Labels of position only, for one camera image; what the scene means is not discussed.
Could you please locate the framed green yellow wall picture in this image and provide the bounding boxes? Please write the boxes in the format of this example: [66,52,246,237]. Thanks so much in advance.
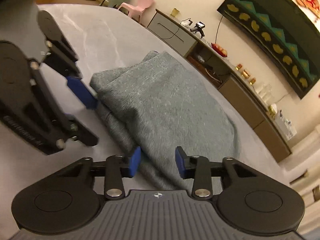
[218,0,319,98]

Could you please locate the white tissue box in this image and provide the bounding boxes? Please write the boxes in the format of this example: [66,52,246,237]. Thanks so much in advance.
[274,110,297,141]

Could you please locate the long grey tv sideboard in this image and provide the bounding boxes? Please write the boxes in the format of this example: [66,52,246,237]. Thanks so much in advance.
[147,10,291,162]

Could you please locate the clear drinking glasses group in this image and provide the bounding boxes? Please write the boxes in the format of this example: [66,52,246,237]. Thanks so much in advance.
[257,84,272,102]

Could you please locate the pink plastic child chair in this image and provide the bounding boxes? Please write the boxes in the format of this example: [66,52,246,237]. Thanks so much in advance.
[118,0,155,23]

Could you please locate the yellow cup on sideboard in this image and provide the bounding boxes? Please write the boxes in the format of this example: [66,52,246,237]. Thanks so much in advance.
[171,8,180,17]

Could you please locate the grey sweatpants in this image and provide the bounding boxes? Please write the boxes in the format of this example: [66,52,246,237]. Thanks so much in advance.
[90,51,240,191]

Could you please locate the red fruit plate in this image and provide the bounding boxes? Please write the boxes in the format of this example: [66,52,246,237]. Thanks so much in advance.
[211,43,228,57]

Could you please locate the black gadget on sideboard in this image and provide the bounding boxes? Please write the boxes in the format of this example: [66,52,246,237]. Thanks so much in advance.
[190,21,205,38]

